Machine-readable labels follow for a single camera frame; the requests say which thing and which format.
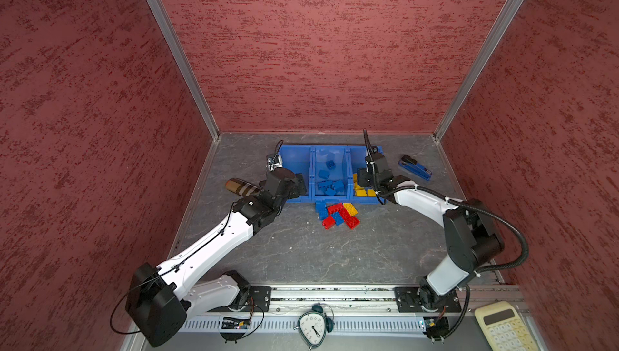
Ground yellow legos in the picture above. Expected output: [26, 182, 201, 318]
[353, 174, 376, 198]

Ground blue three-compartment bin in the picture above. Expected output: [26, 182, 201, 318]
[279, 145, 378, 205]

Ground blue legos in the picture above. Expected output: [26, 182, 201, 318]
[316, 158, 347, 197]

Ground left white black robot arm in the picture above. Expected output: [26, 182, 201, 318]
[121, 167, 307, 347]

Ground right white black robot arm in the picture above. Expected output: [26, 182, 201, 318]
[358, 148, 505, 311]

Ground blue black stapler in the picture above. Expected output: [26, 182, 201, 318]
[398, 154, 433, 181]

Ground plaid glasses case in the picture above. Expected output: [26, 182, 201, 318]
[225, 178, 260, 197]

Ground yellow lego brick top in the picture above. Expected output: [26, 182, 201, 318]
[343, 204, 359, 216]

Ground blue lego by bin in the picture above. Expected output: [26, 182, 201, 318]
[315, 202, 329, 220]

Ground long red lego top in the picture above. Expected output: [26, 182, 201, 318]
[327, 203, 351, 221]

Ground heart-shaped white clock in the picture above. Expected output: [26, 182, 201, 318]
[295, 304, 335, 350]

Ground cream calculator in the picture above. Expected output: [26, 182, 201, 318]
[474, 302, 539, 351]

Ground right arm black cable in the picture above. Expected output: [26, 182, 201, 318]
[362, 129, 530, 275]

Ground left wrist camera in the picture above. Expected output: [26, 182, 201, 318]
[267, 153, 283, 171]

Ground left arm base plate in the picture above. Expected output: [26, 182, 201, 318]
[224, 286, 272, 312]

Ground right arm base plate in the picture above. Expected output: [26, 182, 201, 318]
[393, 286, 462, 314]

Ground aluminium rail frame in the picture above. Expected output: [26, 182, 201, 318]
[179, 284, 546, 350]

